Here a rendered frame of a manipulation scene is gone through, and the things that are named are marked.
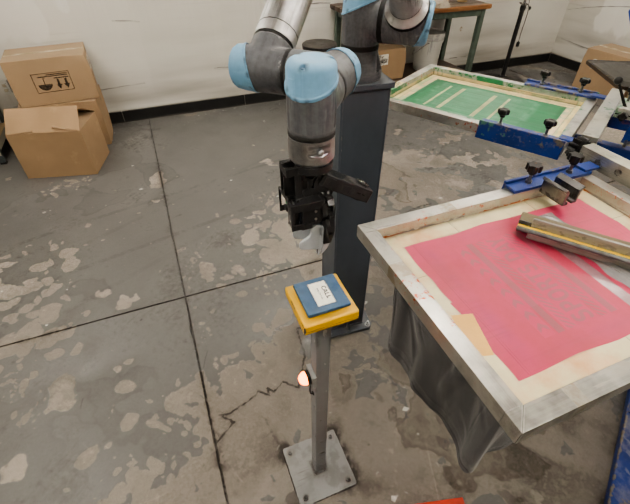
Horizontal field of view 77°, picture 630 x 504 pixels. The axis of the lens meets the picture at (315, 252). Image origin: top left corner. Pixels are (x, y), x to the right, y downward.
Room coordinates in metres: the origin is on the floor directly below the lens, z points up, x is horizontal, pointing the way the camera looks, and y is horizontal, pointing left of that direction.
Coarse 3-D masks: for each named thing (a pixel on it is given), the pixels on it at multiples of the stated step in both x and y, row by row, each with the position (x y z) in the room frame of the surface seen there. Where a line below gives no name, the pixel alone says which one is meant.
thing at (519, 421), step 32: (608, 192) 0.98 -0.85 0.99; (384, 224) 0.82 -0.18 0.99; (416, 224) 0.85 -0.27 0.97; (384, 256) 0.70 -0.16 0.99; (416, 288) 0.59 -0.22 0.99; (448, 320) 0.51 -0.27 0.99; (448, 352) 0.45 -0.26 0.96; (480, 384) 0.37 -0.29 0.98; (576, 384) 0.37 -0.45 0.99; (608, 384) 0.37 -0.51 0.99; (512, 416) 0.31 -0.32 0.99; (544, 416) 0.31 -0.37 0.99
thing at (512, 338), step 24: (576, 264) 0.71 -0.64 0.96; (600, 288) 0.63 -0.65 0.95; (624, 288) 0.63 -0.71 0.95; (480, 312) 0.56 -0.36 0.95; (504, 312) 0.56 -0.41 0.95; (624, 312) 0.56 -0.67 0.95; (504, 336) 0.49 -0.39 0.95; (528, 336) 0.49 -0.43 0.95; (552, 336) 0.49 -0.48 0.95; (576, 336) 0.49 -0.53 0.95; (600, 336) 0.49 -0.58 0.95; (624, 336) 0.49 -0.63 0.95; (504, 360) 0.44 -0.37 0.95; (528, 360) 0.44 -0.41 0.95; (552, 360) 0.44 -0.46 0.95
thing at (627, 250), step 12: (540, 228) 0.80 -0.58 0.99; (552, 228) 0.79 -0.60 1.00; (564, 228) 0.78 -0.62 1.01; (540, 240) 0.79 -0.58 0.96; (576, 240) 0.76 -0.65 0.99; (588, 240) 0.75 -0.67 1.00; (600, 240) 0.74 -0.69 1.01; (612, 240) 0.73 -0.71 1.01; (576, 252) 0.75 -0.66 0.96; (588, 252) 0.74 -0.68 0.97; (624, 252) 0.71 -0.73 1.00; (624, 264) 0.69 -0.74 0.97
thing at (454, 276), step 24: (576, 216) 0.91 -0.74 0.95; (600, 216) 0.91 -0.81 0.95; (432, 240) 0.80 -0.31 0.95; (456, 240) 0.80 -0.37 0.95; (480, 240) 0.80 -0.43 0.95; (624, 240) 0.80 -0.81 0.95; (432, 264) 0.71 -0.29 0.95; (456, 264) 0.71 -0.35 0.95; (456, 288) 0.63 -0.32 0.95; (480, 288) 0.63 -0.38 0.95
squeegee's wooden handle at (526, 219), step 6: (522, 216) 0.85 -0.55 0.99; (528, 216) 0.86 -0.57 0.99; (534, 216) 0.86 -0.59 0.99; (522, 222) 0.83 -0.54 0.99; (528, 222) 0.82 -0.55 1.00; (552, 222) 0.83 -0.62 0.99; (558, 222) 0.84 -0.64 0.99; (576, 228) 0.81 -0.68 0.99; (594, 234) 0.78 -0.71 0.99; (600, 234) 0.79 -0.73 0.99; (618, 240) 0.76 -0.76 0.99
